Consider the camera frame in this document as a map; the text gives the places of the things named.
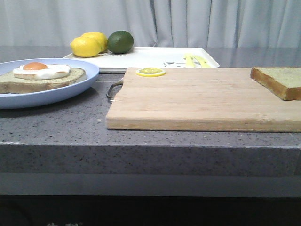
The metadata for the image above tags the yellow plastic fork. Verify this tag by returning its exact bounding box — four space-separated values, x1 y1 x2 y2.
184 53 195 68

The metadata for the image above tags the yellow plastic knife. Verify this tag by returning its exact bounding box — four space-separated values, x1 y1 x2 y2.
193 55 211 68

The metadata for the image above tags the green lime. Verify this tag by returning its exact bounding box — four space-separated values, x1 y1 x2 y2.
107 30 134 54

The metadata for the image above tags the metal cutting board handle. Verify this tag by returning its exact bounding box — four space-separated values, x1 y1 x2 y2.
106 79 123 102

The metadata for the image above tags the bread slice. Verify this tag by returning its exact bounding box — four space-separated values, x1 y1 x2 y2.
0 68 87 94
250 67 301 101

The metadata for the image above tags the wooden cutting board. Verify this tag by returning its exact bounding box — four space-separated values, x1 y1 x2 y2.
106 68 301 132

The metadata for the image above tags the rear yellow lemon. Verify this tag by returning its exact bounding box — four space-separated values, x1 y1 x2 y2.
81 32 108 53

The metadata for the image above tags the front yellow lemon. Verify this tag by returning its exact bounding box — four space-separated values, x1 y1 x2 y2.
70 37 102 57

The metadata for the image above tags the grey white curtain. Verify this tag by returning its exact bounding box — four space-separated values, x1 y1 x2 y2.
0 0 301 48

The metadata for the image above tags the yellow lemon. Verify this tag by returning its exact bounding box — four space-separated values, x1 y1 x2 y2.
70 37 102 57
81 32 108 53

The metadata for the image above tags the white bear tray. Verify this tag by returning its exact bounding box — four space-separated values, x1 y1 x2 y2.
65 47 220 73

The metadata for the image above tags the light blue plate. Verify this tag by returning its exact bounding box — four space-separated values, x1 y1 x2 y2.
0 58 100 109

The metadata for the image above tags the fried egg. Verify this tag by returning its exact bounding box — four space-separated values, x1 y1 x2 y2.
13 62 71 80

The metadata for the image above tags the lemon slice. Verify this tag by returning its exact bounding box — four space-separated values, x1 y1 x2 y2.
135 67 166 77

